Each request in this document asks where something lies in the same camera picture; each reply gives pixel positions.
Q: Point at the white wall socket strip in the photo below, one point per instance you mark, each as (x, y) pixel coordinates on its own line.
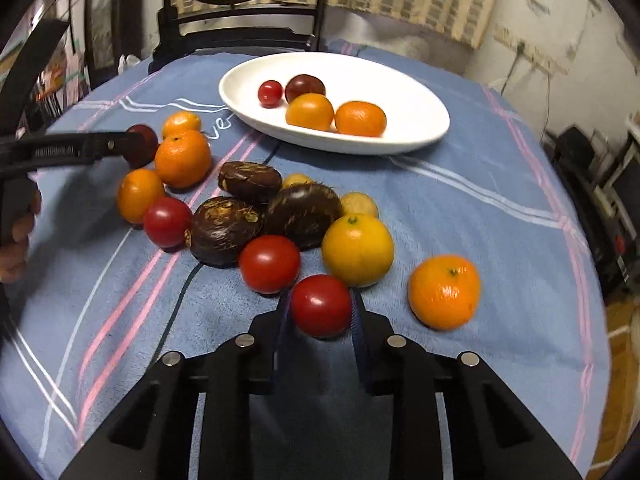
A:
(547, 63)

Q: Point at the dark red tomato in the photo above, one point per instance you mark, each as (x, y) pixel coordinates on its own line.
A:
(144, 146)

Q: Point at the dark purple tomato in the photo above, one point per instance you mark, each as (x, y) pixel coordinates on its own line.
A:
(305, 86)

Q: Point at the blue striped blanket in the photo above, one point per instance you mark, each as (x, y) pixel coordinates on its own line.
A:
(475, 200)

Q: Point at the dark wooden framed panel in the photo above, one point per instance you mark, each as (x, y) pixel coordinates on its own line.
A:
(100, 20)

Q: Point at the small orange mandarin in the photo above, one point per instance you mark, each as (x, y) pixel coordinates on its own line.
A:
(181, 124)

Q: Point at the yellow orange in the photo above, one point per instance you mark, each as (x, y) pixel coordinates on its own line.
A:
(357, 250)

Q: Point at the white oval plate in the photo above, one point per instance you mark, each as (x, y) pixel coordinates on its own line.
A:
(410, 110)

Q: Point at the black round embroidered screen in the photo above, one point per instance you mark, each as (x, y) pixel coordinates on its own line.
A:
(240, 22)

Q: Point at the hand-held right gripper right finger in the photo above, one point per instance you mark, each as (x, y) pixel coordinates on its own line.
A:
(359, 340)

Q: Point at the red cherry tomato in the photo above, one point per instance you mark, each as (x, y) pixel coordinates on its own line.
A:
(321, 306)
(269, 263)
(270, 93)
(167, 222)

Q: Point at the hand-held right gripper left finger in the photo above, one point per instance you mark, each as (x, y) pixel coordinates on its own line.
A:
(265, 350)

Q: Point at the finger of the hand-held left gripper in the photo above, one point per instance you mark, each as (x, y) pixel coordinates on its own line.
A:
(107, 145)

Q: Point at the dark brown water chestnut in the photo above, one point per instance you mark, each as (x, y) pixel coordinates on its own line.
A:
(222, 232)
(249, 182)
(302, 215)

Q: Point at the person's left hand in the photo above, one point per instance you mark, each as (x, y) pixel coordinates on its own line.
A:
(20, 232)

